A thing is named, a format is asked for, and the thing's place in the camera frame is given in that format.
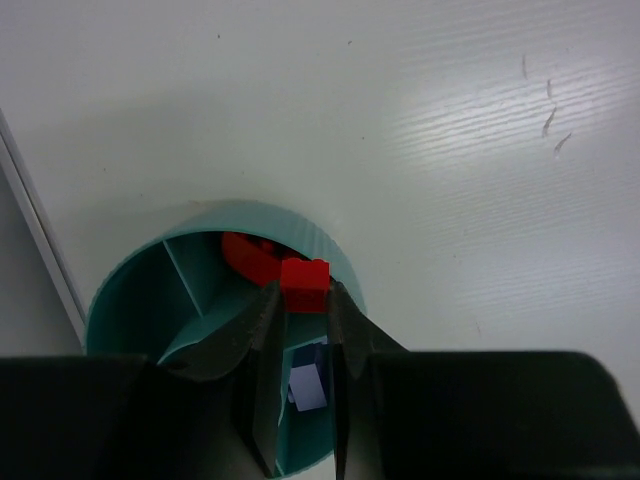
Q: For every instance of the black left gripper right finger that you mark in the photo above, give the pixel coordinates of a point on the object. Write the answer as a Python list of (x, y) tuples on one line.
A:
[(401, 414)]

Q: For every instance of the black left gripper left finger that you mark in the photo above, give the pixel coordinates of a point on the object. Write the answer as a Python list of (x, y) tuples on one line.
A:
[(210, 413)]

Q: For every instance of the large red lego brick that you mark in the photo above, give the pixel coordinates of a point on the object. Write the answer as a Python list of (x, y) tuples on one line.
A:
[(256, 259)]

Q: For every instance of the small red lego brick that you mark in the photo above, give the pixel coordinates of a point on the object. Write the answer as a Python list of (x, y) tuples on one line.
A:
[(305, 285)]

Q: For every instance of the teal ribbed divided container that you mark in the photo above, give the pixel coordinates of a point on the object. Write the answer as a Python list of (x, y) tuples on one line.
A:
[(176, 290)]

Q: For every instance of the aluminium table frame rail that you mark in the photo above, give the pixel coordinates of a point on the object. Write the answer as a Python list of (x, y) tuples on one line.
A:
[(41, 313)]

